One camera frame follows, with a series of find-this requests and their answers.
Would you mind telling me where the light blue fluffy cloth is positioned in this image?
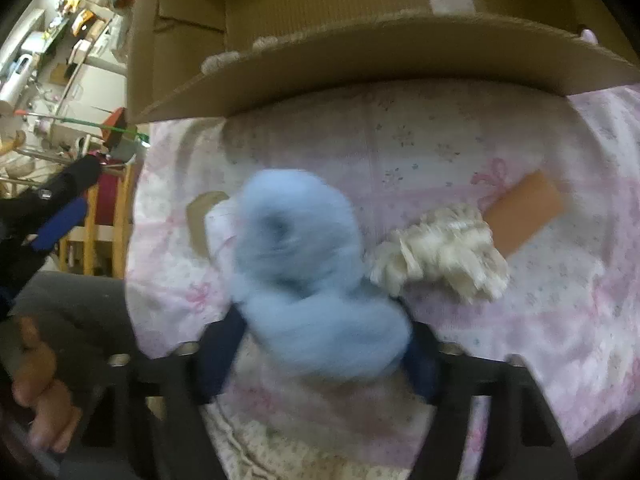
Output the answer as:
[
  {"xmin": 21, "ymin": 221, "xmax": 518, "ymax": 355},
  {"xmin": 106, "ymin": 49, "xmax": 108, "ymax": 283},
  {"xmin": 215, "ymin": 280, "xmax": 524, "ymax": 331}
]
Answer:
[{"xmin": 227, "ymin": 169, "xmax": 414, "ymax": 377}]

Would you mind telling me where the yellow wooden frame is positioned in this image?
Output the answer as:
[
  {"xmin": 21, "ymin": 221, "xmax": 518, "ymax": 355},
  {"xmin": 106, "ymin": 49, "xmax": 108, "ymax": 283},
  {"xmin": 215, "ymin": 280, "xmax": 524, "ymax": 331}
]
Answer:
[{"xmin": 59, "ymin": 160, "xmax": 137, "ymax": 281}]

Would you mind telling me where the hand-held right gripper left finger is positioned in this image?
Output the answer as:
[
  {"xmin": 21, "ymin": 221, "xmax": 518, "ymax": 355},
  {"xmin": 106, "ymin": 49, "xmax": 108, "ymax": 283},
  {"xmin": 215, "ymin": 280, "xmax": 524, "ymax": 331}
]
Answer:
[{"xmin": 60, "ymin": 309, "xmax": 249, "ymax": 480}]

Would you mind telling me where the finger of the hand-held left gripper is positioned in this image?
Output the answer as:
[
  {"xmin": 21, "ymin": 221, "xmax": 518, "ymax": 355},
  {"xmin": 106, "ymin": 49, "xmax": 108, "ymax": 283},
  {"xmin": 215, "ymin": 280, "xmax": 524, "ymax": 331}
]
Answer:
[
  {"xmin": 0, "ymin": 157, "xmax": 103, "ymax": 252},
  {"xmin": 0, "ymin": 241, "xmax": 53, "ymax": 318}
]

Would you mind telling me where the person's left hand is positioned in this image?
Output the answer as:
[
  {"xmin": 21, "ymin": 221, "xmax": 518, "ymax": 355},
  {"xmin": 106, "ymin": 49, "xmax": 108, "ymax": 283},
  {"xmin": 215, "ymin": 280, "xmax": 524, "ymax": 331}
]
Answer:
[{"xmin": 0, "ymin": 316, "xmax": 83, "ymax": 454}]

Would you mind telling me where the white plastic toy piece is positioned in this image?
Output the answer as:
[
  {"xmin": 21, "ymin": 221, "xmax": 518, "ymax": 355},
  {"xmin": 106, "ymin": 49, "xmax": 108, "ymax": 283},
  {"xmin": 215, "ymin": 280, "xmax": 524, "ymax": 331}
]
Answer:
[{"xmin": 205, "ymin": 197, "xmax": 242, "ymax": 281}]

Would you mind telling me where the cardboard box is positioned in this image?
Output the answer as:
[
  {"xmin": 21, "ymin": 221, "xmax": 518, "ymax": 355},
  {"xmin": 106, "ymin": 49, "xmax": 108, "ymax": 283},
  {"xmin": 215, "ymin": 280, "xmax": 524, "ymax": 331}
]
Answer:
[{"xmin": 125, "ymin": 0, "xmax": 640, "ymax": 124}]

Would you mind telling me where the brown cardboard tube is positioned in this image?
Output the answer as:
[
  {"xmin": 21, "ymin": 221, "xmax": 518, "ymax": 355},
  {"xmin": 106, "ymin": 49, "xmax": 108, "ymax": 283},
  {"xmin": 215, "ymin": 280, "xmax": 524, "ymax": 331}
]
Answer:
[{"xmin": 482, "ymin": 170, "xmax": 566, "ymax": 259}]

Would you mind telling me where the red box on pole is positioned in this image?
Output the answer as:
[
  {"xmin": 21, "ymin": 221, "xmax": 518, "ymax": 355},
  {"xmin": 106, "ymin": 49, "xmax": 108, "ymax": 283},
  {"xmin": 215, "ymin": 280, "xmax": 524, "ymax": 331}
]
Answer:
[{"xmin": 102, "ymin": 107, "xmax": 132, "ymax": 143}]

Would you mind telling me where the green pole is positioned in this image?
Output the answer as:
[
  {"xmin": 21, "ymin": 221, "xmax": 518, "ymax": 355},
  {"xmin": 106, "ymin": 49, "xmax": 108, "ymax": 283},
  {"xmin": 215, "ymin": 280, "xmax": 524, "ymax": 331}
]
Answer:
[{"xmin": 22, "ymin": 110, "xmax": 150, "ymax": 142}]

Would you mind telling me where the cream ruffled scrunchie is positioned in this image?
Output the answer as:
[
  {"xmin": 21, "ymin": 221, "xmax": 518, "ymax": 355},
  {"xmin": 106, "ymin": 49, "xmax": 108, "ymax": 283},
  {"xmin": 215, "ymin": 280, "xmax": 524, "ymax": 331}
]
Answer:
[{"xmin": 367, "ymin": 207, "xmax": 511, "ymax": 306}]

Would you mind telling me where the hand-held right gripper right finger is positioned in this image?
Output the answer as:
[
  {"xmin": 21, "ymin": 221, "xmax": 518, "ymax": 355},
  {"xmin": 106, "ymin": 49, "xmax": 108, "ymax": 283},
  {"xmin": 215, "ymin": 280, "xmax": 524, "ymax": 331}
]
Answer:
[{"xmin": 401, "ymin": 320, "xmax": 581, "ymax": 480}]

